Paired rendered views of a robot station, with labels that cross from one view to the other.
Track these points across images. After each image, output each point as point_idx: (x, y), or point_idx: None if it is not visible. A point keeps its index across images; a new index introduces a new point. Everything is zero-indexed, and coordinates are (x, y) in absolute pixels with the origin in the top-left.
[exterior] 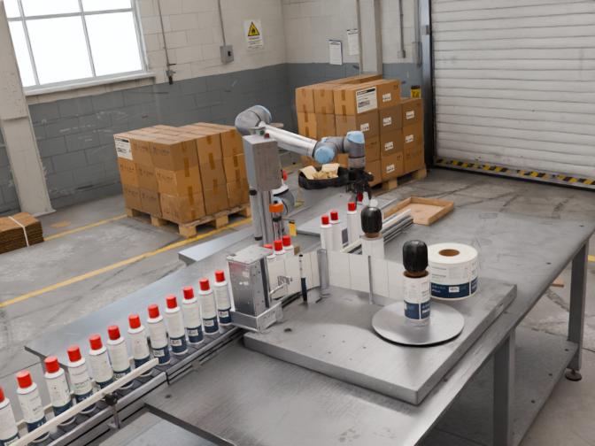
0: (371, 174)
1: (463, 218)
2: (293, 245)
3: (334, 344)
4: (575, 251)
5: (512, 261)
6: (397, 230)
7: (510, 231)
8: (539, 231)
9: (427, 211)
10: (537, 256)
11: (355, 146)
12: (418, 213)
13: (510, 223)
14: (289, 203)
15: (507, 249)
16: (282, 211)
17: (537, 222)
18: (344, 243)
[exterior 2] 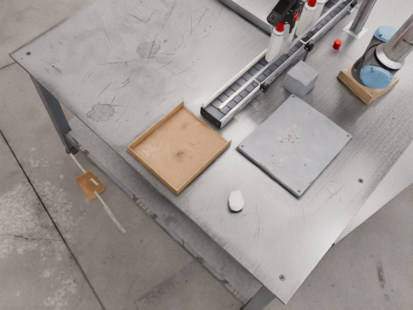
0: (270, 15)
1: (133, 114)
2: (347, 71)
3: None
4: (78, 10)
5: (142, 8)
6: None
7: (105, 63)
8: (77, 55)
9: (168, 147)
10: (116, 11)
11: None
12: (182, 145)
13: (91, 82)
14: (367, 55)
15: (132, 29)
16: (371, 40)
17: (62, 75)
18: (291, 57)
